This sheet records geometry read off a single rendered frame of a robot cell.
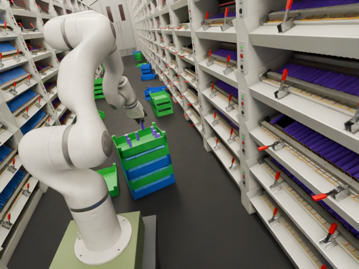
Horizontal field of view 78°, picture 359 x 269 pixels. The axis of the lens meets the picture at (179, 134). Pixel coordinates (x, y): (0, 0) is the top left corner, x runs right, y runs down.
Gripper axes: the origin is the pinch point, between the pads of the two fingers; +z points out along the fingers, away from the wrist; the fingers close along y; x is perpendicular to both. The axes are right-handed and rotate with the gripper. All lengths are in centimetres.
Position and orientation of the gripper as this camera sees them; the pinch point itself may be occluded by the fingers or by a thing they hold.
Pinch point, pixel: (140, 120)
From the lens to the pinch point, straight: 138.4
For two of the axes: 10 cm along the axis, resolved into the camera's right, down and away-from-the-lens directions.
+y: 9.8, -0.6, -2.0
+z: 1.9, 5.7, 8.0
